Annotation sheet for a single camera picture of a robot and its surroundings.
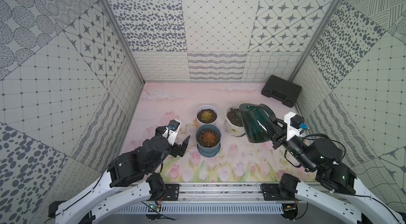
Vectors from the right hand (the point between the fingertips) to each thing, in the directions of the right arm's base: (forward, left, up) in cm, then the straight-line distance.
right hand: (266, 119), depth 60 cm
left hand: (-1, +35, -6) cm, 35 cm away
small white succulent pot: (+18, +24, -24) cm, 38 cm away
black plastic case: (+44, -29, -31) cm, 61 cm away
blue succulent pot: (+3, +23, -24) cm, 33 cm away
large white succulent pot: (+9, +9, -21) cm, 25 cm away
